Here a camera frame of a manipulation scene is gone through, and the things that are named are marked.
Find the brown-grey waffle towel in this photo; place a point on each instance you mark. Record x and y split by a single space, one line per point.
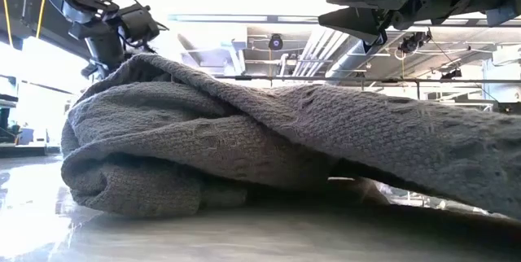
244 132

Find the white ceiling pipes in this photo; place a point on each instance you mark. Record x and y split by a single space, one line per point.
317 50

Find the thin black metal rack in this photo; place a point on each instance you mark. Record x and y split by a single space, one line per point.
325 77

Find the grey ceiling beam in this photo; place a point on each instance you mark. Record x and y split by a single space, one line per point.
244 18

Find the grey side desk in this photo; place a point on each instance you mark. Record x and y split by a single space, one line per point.
6 99

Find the silver ventilation duct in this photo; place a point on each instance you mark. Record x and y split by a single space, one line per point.
350 60

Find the black overhead camera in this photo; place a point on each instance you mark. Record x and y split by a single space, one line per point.
275 42

